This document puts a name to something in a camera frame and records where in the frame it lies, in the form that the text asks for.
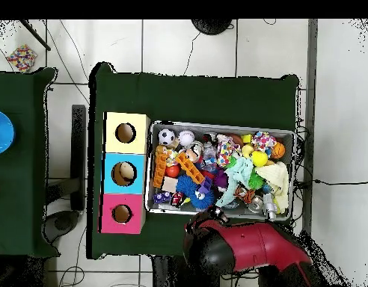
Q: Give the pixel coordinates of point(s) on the black rod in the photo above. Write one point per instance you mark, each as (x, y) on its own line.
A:
(34, 34)

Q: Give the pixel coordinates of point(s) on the soccer ball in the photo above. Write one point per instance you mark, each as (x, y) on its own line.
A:
(166, 137)

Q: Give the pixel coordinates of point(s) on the wooden box with three holes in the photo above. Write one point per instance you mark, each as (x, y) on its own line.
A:
(110, 185)

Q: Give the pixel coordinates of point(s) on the long orange toy brick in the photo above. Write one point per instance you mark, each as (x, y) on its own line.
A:
(190, 169)

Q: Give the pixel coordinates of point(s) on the multicoloured speckled cloth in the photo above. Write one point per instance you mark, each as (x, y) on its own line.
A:
(22, 57)

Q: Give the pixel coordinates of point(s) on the yellow ball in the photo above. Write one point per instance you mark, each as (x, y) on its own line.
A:
(259, 158)

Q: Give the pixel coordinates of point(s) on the black upright panel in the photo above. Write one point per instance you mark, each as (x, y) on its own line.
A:
(78, 155)

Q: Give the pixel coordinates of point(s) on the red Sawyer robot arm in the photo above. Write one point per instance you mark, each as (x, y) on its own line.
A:
(249, 245)

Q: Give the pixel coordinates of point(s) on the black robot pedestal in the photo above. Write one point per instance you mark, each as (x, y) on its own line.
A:
(167, 273)

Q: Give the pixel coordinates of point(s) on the black round stand base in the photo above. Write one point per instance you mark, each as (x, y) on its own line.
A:
(211, 26)

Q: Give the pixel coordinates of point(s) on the cream knitted cloth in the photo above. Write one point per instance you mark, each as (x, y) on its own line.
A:
(276, 176)

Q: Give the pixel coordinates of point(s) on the dark green table cloth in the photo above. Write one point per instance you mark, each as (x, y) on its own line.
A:
(187, 95)
(19, 179)

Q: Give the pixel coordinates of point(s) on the mint green cloth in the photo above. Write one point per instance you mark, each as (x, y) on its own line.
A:
(242, 172)

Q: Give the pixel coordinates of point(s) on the polka-dot cloth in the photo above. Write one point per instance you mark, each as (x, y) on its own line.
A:
(263, 140)
(226, 152)

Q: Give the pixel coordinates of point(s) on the blue bowl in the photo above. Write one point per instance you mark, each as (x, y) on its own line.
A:
(1, 134)

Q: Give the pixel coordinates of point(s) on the baseball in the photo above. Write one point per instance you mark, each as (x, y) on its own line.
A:
(186, 138)

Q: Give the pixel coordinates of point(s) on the silver toy robot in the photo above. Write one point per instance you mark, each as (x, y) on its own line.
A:
(269, 206)

